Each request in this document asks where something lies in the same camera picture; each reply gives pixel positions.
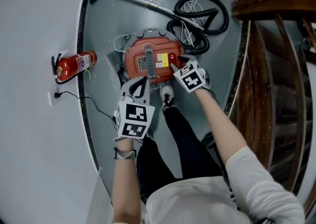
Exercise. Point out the white sneaker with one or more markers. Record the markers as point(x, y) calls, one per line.
point(149, 137)
point(167, 93)

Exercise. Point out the red vacuum cleaner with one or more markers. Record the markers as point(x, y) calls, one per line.
point(135, 52)

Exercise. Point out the person's black trousers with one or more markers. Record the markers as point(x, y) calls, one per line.
point(190, 148)

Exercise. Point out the person's white shirt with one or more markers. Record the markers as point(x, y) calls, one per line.
point(197, 200)

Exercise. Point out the person's right forearm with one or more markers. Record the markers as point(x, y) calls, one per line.
point(217, 124)

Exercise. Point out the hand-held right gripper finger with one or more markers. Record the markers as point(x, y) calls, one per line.
point(175, 70)
point(191, 58)

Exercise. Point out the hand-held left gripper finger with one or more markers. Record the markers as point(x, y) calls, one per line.
point(147, 92)
point(126, 88)

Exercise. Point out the person's left forearm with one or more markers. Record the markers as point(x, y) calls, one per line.
point(126, 183)

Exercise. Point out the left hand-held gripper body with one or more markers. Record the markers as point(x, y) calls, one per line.
point(134, 115)

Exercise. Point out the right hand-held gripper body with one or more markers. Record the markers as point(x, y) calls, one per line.
point(192, 80)

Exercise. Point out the red fire extinguisher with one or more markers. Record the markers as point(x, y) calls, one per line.
point(74, 66)

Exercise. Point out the braided wristband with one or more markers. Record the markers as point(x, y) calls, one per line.
point(124, 154)

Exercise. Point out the white wall socket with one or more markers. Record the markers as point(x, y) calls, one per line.
point(50, 99)

